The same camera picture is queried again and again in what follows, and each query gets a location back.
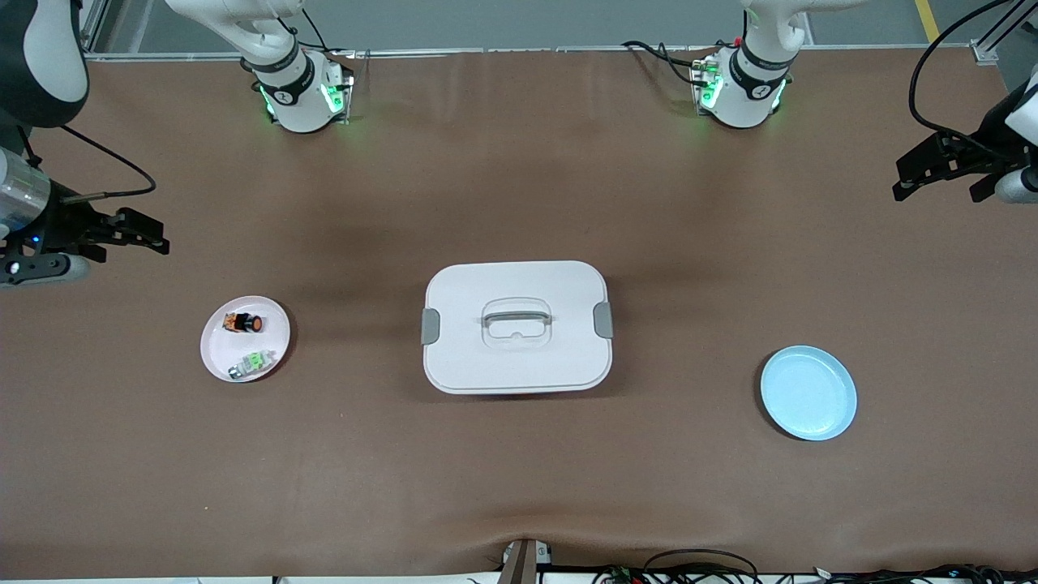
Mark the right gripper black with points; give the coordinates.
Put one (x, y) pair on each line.
(62, 225)

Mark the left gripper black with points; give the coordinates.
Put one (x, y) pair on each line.
(983, 132)

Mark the orange push-button switch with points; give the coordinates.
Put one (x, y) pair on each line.
(243, 323)

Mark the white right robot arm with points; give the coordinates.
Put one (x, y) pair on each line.
(49, 49)

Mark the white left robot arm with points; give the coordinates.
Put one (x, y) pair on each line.
(742, 93)

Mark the pink plate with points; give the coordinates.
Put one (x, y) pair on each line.
(268, 349)

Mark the light blue plate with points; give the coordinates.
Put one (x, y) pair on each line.
(809, 393)

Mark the white lidded storage box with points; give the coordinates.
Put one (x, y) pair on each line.
(519, 357)

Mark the brown table mat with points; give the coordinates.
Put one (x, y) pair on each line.
(519, 487)

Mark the aluminium frame profile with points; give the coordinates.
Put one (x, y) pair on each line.
(1001, 36)
(97, 28)

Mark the green push-button switch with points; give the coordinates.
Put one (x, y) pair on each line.
(253, 363)

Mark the metal table edge bracket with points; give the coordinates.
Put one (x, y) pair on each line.
(523, 564)

